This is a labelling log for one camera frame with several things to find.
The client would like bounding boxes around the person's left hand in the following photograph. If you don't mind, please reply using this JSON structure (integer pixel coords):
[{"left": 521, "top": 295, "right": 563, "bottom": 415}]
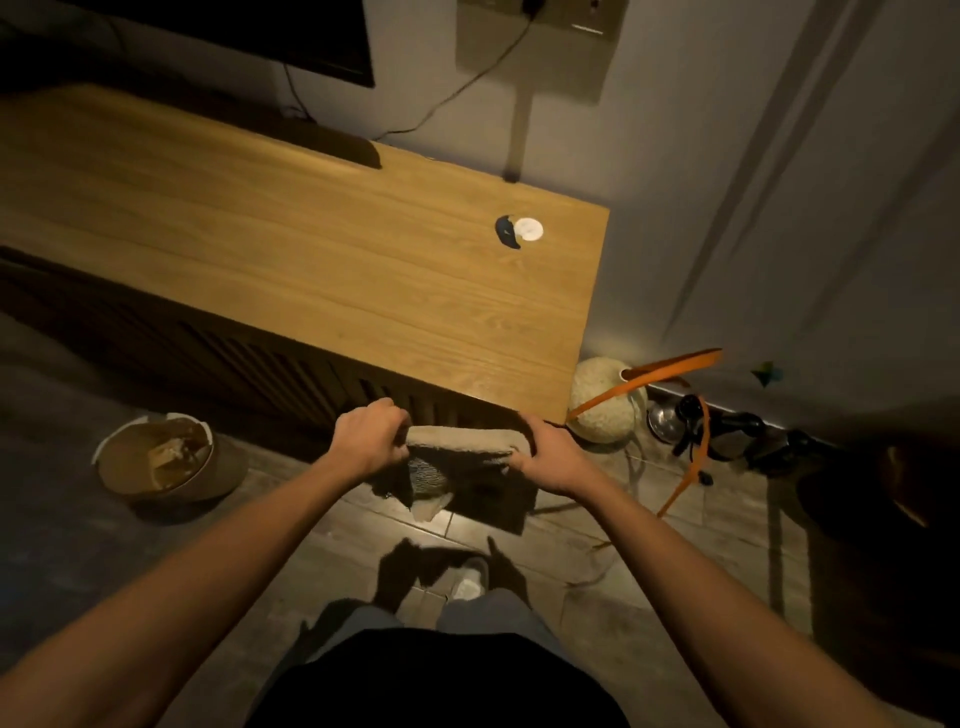
[{"left": 328, "top": 398, "right": 412, "bottom": 481}]

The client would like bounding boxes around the person's right hand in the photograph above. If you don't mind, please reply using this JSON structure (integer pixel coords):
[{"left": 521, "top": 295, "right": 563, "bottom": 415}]
[{"left": 507, "top": 413, "right": 597, "bottom": 501}]

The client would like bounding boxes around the grey cleaning cloth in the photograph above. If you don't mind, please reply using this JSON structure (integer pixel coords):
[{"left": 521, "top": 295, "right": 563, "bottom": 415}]
[{"left": 396, "top": 425, "right": 532, "bottom": 524}]

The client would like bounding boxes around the person's left forearm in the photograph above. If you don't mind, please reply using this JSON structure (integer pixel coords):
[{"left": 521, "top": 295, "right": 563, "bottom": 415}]
[{"left": 0, "top": 454, "right": 366, "bottom": 728}]

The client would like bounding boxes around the person's right forearm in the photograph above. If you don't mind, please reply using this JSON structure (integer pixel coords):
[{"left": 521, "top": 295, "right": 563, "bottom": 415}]
[{"left": 574, "top": 480, "right": 898, "bottom": 728}]

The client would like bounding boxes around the beige woven ball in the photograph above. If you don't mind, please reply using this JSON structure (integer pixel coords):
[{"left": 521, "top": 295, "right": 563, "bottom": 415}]
[{"left": 566, "top": 357, "right": 648, "bottom": 445}]

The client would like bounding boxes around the silver metal bowl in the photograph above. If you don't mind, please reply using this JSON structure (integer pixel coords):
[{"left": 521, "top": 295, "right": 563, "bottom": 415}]
[{"left": 647, "top": 401, "right": 685, "bottom": 445}]

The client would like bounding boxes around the person's grey shoe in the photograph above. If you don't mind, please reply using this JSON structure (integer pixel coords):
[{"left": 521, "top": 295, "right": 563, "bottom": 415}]
[{"left": 448, "top": 556, "right": 491, "bottom": 603}]

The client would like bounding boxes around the wooden TV cabinet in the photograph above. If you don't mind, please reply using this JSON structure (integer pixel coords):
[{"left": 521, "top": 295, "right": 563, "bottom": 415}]
[{"left": 0, "top": 82, "right": 611, "bottom": 436}]

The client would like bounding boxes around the brown round waste bin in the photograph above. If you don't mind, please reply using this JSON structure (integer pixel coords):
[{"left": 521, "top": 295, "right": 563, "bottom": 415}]
[{"left": 91, "top": 412, "right": 249, "bottom": 505}]

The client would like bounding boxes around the person's black shirt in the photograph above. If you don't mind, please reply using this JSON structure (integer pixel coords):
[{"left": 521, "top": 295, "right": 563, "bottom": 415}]
[{"left": 246, "top": 628, "right": 631, "bottom": 728}]

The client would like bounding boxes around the black television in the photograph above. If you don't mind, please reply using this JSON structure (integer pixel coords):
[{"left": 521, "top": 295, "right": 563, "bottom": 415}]
[{"left": 63, "top": 0, "right": 376, "bottom": 90}]

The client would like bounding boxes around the orange strap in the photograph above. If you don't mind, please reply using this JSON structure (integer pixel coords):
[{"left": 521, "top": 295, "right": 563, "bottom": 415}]
[{"left": 566, "top": 348, "right": 725, "bottom": 520}]

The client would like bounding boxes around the black power cable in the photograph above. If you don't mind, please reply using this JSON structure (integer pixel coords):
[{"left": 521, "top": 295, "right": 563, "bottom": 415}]
[{"left": 372, "top": 0, "right": 547, "bottom": 144}]

